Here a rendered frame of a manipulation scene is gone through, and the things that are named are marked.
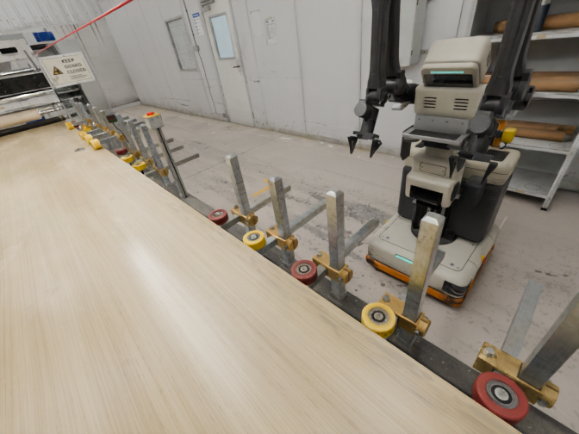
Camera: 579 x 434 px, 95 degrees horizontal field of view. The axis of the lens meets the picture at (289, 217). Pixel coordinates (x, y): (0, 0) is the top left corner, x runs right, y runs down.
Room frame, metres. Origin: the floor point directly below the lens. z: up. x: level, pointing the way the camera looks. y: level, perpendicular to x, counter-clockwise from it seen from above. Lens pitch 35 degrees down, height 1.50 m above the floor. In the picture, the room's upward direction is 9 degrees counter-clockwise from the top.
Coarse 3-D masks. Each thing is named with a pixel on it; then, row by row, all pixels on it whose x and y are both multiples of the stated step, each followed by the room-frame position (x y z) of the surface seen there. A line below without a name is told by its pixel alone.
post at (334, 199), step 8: (328, 192) 0.61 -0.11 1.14; (336, 192) 0.60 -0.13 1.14; (328, 200) 0.60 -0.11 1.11; (336, 200) 0.58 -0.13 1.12; (328, 208) 0.60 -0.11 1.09; (336, 208) 0.58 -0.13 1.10; (328, 216) 0.60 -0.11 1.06; (336, 216) 0.58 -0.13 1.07; (328, 224) 0.60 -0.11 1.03; (336, 224) 0.58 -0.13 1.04; (344, 224) 0.60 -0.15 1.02; (328, 232) 0.61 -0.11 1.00; (336, 232) 0.58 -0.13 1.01; (344, 232) 0.60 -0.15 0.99; (328, 240) 0.61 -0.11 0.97; (336, 240) 0.58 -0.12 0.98; (344, 240) 0.60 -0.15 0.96; (336, 248) 0.59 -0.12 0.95; (344, 248) 0.60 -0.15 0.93; (336, 256) 0.59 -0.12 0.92; (344, 256) 0.60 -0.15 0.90; (336, 264) 0.59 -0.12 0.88; (344, 264) 0.60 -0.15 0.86; (336, 288) 0.59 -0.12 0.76; (344, 288) 0.60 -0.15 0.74
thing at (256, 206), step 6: (288, 186) 1.19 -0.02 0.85; (264, 198) 1.11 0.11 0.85; (270, 198) 1.11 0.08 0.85; (252, 204) 1.07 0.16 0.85; (258, 204) 1.07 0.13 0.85; (264, 204) 1.09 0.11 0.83; (252, 210) 1.04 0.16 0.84; (234, 216) 1.00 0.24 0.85; (228, 222) 0.96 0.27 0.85; (234, 222) 0.98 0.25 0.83; (222, 228) 0.94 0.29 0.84
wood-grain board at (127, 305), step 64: (64, 128) 3.34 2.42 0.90; (0, 192) 1.63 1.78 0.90; (64, 192) 1.46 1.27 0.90; (128, 192) 1.32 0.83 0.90; (0, 256) 0.91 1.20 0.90; (64, 256) 0.84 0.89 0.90; (128, 256) 0.77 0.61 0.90; (192, 256) 0.71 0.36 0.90; (256, 256) 0.66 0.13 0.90; (0, 320) 0.56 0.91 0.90; (64, 320) 0.52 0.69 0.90; (128, 320) 0.48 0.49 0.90; (192, 320) 0.45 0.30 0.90; (256, 320) 0.42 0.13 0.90; (320, 320) 0.39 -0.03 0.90; (0, 384) 0.36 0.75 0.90; (64, 384) 0.33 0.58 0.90; (128, 384) 0.31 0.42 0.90; (192, 384) 0.29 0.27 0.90; (256, 384) 0.26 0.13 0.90; (320, 384) 0.25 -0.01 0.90; (384, 384) 0.23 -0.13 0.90; (448, 384) 0.21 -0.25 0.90
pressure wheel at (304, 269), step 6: (294, 264) 0.59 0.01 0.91; (300, 264) 0.59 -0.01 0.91; (306, 264) 0.58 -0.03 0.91; (312, 264) 0.58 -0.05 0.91; (294, 270) 0.56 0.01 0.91; (300, 270) 0.56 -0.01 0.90; (306, 270) 0.56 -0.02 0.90; (312, 270) 0.55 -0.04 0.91; (294, 276) 0.54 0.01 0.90; (300, 276) 0.54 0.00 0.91; (306, 276) 0.53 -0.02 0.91; (312, 276) 0.53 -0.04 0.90; (306, 282) 0.53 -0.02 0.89; (312, 282) 0.53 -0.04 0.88
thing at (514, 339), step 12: (528, 288) 0.43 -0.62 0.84; (540, 288) 0.42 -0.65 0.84; (528, 300) 0.39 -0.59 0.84; (516, 312) 0.37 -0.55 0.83; (528, 312) 0.36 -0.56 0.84; (516, 324) 0.34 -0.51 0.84; (528, 324) 0.33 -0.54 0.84; (516, 336) 0.31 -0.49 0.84; (504, 348) 0.29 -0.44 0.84; (516, 348) 0.28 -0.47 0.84
